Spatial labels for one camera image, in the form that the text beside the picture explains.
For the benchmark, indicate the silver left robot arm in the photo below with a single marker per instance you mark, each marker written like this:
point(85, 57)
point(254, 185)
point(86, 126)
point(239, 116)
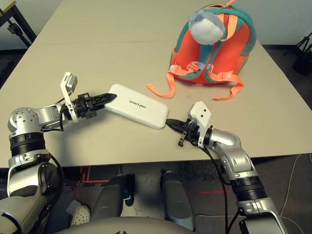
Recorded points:
point(24, 119)

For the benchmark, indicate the black-framed wooden side table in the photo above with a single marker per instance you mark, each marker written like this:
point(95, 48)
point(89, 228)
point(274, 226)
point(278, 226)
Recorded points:
point(22, 27)

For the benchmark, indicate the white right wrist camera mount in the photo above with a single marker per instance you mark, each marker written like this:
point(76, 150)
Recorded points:
point(201, 112)

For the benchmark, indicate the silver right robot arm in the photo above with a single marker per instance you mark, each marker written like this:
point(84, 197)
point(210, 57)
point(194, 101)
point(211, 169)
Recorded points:
point(224, 139)

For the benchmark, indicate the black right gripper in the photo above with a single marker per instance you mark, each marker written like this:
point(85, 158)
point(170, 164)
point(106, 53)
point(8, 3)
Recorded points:
point(191, 131)

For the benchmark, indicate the white power bank box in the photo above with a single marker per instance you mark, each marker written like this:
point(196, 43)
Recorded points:
point(136, 106)

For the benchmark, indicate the black clamp with pole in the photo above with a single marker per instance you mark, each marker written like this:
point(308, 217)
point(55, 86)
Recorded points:
point(12, 28)

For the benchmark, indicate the black bin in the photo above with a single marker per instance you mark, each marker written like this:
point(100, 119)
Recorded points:
point(302, 63)

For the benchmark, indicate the grey-blue plush pendant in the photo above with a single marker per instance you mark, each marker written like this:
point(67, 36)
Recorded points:
point(207, 29)

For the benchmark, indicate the grey robot leg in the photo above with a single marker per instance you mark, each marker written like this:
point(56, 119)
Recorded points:
point(175, 195)
point(109, 195)

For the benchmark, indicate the grey floor mat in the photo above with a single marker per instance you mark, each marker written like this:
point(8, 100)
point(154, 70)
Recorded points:
point(212, 224)

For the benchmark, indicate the orange and teal backpack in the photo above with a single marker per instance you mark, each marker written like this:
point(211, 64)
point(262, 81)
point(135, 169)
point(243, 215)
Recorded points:
point(185, 56)

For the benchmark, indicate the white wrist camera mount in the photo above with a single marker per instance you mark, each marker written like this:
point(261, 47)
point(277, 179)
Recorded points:
point(201, 112)
point(69, 83)

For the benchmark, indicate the black tripod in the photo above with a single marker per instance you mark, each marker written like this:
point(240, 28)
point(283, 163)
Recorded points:
point(304, 40)

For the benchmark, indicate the white perforated clog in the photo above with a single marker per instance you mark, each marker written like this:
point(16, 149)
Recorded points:
point(81, 214)

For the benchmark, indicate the grey right robot leg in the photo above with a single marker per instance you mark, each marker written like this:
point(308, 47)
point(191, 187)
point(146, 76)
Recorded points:
point(175, 195)

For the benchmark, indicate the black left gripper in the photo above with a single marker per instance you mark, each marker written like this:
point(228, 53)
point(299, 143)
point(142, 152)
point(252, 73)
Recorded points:
point(84, 106)

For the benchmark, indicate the grey left robot leg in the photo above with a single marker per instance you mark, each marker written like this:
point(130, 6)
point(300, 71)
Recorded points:
point(109, 195)

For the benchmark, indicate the grey paper sheet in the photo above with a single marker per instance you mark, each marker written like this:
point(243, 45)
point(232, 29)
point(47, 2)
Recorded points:
point(72, 208)

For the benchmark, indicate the grey robot torso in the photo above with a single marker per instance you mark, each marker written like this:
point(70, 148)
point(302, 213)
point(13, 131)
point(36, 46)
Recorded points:
point(122, 226)

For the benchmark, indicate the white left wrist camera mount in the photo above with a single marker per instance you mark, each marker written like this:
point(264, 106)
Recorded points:
point(69, 83)

